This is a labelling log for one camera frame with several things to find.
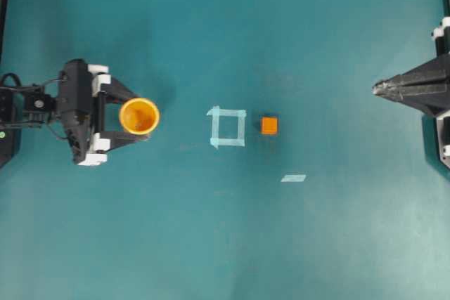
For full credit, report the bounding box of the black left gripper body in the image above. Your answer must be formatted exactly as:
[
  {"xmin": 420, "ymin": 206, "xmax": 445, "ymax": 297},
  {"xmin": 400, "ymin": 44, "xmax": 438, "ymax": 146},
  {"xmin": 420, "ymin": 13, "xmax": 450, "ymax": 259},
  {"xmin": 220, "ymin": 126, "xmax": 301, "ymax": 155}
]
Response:
[{"xmin": 55, "ymin": 59, "xmax": 109, "ymax": 167}]

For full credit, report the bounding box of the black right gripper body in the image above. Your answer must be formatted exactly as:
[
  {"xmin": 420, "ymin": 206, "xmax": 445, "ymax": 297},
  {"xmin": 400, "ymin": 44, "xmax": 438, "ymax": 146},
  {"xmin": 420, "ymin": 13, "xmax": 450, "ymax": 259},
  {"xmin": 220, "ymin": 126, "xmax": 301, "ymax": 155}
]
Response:
[{"xmin": 429, "ymin": 17, "xmax": 449, "ymax": 169}]

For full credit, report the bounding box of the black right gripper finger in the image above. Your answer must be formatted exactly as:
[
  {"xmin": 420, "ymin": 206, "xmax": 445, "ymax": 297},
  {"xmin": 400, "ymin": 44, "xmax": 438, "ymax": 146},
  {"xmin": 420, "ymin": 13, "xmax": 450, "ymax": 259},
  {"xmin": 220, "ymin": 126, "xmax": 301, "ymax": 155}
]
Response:
[
  {"xmin": 373, "ymin": 84, "xmax": 449, "ymax": 117},
  {"xmin": 372, "ymin": 54, "xmax": 449, "ymax": 93}
]

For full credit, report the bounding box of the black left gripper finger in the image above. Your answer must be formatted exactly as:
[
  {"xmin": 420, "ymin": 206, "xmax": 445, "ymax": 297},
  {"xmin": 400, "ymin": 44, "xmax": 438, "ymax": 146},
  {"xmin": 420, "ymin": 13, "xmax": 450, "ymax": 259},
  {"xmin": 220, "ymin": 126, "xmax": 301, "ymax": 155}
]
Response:
[
  {"xmin": 98, "ymin": 74, "xmax": 138, "ymax": 104},
  {"xmin": 101, "ymin": 131, "xmax": 150, "ymax": 153}
]

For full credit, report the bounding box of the orange plastic cup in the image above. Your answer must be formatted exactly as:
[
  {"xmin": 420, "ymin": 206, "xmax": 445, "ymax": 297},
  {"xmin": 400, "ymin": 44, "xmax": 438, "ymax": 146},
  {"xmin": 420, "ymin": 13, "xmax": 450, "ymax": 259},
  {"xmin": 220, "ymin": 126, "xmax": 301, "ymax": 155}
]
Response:
[{"xmin": 119, "ymin": 98, "xmax": 160, "ymax": 136}]

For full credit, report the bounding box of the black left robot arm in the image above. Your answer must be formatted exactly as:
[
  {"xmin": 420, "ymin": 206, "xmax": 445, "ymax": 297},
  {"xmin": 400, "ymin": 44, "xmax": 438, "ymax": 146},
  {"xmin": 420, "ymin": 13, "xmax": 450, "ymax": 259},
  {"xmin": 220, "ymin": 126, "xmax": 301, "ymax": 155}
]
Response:
[{"xmin": 1, "ymin": 59, "xmax": 160, "ymax": 167}]

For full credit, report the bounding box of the light blue tape square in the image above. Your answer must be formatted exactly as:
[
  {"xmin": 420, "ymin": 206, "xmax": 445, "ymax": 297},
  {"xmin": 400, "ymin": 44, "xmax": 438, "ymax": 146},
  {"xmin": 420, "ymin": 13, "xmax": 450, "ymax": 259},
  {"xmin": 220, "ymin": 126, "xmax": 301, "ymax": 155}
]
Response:
[{"xmin": 207, "ymin": 105, "xmax": 247, "ymax": 149}]

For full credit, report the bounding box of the small orange cube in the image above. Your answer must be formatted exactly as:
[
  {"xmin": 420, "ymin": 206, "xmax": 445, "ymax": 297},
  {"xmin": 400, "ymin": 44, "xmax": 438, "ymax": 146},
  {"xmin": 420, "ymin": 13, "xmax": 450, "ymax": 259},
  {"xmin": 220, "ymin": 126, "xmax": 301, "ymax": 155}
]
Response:
[{"xmin": 261, "ymin": 117, "xmax": 278, "ymax": 136}]

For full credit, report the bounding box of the light blue tape strip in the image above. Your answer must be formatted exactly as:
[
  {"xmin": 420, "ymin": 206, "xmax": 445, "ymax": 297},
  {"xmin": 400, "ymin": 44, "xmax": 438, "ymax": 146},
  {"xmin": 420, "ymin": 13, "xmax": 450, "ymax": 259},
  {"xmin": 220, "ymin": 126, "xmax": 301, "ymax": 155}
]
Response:
[{"xmin": 281, "ymin": 174, "xmax": 307, "ymax": 183}]

